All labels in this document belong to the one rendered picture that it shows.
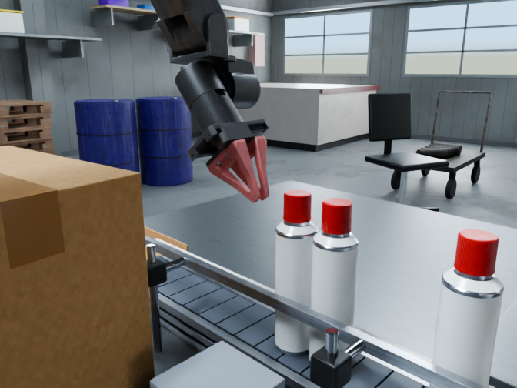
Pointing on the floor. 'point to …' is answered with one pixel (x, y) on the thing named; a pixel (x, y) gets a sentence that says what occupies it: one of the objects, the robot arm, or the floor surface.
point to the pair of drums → (175, 121)
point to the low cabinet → (311, 114)
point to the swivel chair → (377, 101)
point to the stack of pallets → (26, 125)
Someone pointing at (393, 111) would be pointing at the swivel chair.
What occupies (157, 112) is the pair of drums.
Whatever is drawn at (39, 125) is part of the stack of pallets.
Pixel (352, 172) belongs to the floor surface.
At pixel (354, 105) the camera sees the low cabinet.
